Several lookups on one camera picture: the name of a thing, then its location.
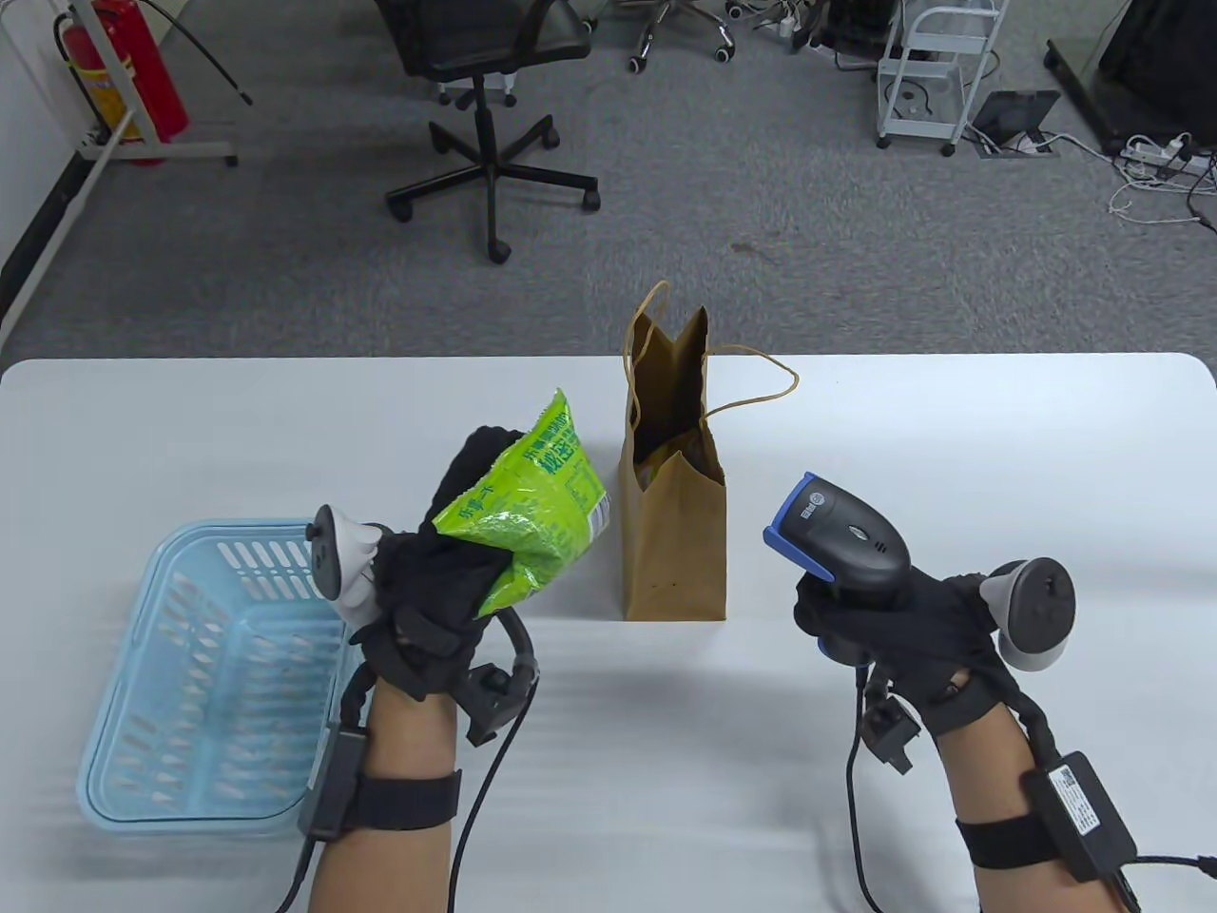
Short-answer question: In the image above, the person's right hand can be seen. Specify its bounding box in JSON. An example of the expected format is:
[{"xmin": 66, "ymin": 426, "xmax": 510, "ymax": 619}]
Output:
[{"xmin": 794, "ymin": 571, "xmax": 1023, "ymax": 738}]

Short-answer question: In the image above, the person's left hand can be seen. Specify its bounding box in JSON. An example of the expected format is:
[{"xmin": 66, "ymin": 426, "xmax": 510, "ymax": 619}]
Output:
[{"xmin": 357, "ymin": 425, "xmax": 529, "ymax": 705}]

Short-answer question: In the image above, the black blue barcode scanner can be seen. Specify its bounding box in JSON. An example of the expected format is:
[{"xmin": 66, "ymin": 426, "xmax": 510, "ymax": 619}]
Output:
[{"xmin": 763, "ymin": 471, "xmax": 912, "ymax": 667}]

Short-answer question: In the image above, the green bag of chips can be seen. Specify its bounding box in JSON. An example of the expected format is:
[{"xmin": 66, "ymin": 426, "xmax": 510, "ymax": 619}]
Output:
[{"xmin": 433, "ymin": 387, "xmax": 609, "ymax": 617}]

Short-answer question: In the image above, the brown paper bag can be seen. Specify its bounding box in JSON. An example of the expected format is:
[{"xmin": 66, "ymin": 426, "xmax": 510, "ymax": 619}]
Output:
[{"xmin": 618, "ymin": 281, "xmax": 800, "ymax": 622}]

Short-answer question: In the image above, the person's right forearm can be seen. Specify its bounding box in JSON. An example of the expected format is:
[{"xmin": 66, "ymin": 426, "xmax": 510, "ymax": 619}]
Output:
[{"xmin": 937, "ymin": 699, "xmax": 1142, "ymax": 913}]

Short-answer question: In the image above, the black white tracking controller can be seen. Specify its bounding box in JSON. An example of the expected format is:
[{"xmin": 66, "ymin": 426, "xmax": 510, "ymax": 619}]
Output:
[
  {"xmin": 979, "ymin": 557, "xmax": 1078, "ymax": 672},
  {"xmin": 306, "ymin": 504, "xmax": 391, "ymax": 629}
]

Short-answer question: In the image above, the black sensor box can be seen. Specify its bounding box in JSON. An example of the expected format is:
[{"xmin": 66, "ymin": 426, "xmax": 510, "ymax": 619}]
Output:
[
  {"xmin": 298, "ymin": 728, "xmax": 367, "ymax": 840},
  {"xmin": 1022, "ymin": 751, "xmax": 1139, "ymax": 881}
]

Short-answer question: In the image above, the light blue plastic basket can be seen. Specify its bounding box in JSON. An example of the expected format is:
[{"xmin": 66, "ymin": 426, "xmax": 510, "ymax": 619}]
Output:
[{"xmin": 76, "ymin": 518, "xmax": 367, "ymax": 838}]

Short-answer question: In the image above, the white whiteboard stand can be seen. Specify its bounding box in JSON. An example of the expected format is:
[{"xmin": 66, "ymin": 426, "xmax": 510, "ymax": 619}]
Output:
[{"xmin": 0, "ymin": 0, "xmax": 239, "ymax": 348}]

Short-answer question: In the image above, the white power strip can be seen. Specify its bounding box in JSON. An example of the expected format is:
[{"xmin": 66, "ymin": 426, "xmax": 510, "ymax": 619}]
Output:
[{"xmin": 1122, "ymin": 136, "xmax": 1216, "ymax": 177}]

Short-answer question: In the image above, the black office chair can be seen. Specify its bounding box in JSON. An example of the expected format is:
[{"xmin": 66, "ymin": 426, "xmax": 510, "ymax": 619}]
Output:
[{"xmin": 374, "ymin": 0, "xmax": 602, "ymax": 264}]

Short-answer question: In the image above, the white rolling cart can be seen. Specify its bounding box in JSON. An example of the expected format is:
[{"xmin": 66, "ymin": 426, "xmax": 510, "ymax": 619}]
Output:
[{"xmin": 875, "ymin": 0, "xmax": 1011, "ymax": 158}]

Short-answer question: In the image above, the red fire extinguisher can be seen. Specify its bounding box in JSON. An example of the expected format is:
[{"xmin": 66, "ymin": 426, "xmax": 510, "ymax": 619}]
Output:
[{"xmin": 52, "ymin": 0, "xmax": 253, "ymax": 167}]

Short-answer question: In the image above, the black equipment stand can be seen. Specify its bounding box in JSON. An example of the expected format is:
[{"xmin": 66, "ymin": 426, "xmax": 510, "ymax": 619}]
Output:
[{"xmin": 1044, "ymin": 0, "xmax": 1217, "ymax": 158}]

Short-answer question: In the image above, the chrome swivel chair base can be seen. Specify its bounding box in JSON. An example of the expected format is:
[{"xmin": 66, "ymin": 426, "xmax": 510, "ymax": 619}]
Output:
[{"xmin": 608, "ymin": 0, "xmax": 738, "ymax": 72}]

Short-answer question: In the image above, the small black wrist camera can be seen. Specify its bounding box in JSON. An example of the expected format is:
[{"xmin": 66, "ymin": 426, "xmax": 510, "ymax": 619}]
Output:
[
  {"xmin": 860, "ymin": 694, "xmax": 923, "ymax": 773},
  {"xmin": 463, "ymin": 663, "xmax": 541, "ymax": 748}
]

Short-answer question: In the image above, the black scanner cable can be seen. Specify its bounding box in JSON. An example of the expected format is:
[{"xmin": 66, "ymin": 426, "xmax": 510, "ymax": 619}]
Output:
[{"xmin": 846, "ymin": 666, "xmax": 885, "ymax": 913}]

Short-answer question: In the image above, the black forearm strap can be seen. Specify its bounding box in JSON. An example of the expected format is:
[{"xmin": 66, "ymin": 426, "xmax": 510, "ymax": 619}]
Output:
[
  {"xmin": 956, "ymin": 813, "xmax": 1047, "ymax": 871},
  {"xmin": 357, "ymin": 768, "xmax": 464, "ymax": 833}
]

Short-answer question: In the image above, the black sensor box cable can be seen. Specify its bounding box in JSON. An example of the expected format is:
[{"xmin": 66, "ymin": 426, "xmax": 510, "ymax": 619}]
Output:
[
  {"xmin": 1108, "ymin": 851, "xmax": 1217, "ymax": 913},
  {"xmin": 276, "ymin": 835, "xmax": 319, "ymax": 913}
]

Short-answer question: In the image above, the white floor cable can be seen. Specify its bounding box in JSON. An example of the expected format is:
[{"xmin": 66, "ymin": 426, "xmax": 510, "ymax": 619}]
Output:
[{"xmin": 1108, "ymin": 174, "xmax": 1217, "ymax": 231}]

